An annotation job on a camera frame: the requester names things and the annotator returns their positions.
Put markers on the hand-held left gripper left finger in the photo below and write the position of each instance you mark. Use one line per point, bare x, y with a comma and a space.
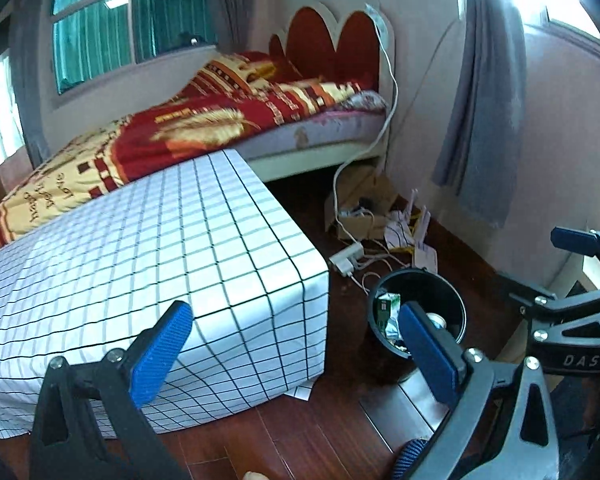
157, 355

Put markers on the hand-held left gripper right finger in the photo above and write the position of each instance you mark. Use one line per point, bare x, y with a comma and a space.
427, 350

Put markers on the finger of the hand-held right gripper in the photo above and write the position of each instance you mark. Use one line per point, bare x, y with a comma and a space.
572, 240
525, 295

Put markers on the green white milk carton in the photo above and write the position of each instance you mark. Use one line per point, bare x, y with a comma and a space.
386, 307

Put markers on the black round waste bin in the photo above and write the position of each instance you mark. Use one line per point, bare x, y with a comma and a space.
430, 285

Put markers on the person's right hand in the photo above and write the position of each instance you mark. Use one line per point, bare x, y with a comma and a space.
594, 405

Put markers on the white router with antennas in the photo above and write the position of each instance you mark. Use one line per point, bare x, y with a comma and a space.
425, 260

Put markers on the white black checked tablecloth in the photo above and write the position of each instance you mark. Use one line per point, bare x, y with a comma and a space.
155, 260

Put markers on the blue mesh shoe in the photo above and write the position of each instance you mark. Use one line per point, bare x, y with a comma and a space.
410, 457

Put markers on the white power strip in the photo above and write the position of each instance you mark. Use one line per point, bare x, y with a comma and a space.
346, 258

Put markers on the grey curtain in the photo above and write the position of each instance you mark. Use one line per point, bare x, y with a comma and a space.
230, 5
30, 85
485, 110

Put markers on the cardboard box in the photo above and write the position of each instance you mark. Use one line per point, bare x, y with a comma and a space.
367, 190

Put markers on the bed with red yellow blanket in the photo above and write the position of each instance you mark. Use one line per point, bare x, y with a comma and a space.
180, 130

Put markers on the grey bed mattress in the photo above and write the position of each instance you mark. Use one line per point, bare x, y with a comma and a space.
330, 130

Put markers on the floral pillow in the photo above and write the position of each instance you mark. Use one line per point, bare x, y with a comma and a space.
362, 101

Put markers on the small bright window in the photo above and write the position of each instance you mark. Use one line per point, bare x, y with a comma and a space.
0, 110

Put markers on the red white scalloped headboard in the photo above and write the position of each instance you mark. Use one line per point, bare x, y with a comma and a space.
320, 45

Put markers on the large green-tinted window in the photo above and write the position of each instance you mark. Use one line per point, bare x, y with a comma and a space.
130, 20

